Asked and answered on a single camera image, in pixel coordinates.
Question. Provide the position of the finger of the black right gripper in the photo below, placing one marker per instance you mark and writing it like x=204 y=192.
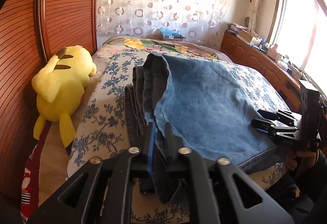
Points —
x=270 y=128
x=281 y=116

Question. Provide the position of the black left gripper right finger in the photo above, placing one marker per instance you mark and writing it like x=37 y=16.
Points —
x=187 y=164

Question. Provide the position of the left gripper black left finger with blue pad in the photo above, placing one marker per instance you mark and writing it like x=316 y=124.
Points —
x=129 y=164

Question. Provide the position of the blue denim jeans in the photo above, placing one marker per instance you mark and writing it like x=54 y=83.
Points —
x=209 y=105

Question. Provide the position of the person's right hand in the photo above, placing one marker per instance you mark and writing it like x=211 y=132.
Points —
x=303 y=158

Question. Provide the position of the blue floral white quilt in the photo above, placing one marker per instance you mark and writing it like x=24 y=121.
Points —
x=103 y=132

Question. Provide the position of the white bottle on cabinet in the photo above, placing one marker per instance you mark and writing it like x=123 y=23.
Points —
x=272 y=51

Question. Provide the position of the wooden low cabinet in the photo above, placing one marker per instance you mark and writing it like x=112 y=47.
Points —
x=243 y=54

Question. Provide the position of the wooden framed window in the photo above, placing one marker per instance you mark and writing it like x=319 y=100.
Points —
x=299 y=30

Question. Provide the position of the cardboard box on cabinet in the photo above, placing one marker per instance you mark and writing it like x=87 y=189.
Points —
x=249 y=38

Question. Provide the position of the yellow Pikachu plush toy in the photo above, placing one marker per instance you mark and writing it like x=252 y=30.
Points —
x=60 y=85

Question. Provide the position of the colourful floral grey blanket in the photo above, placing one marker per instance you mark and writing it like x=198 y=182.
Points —
x=181 y=47

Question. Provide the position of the cardboard box with blue bag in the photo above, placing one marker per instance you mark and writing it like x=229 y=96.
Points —
x=171 y=35

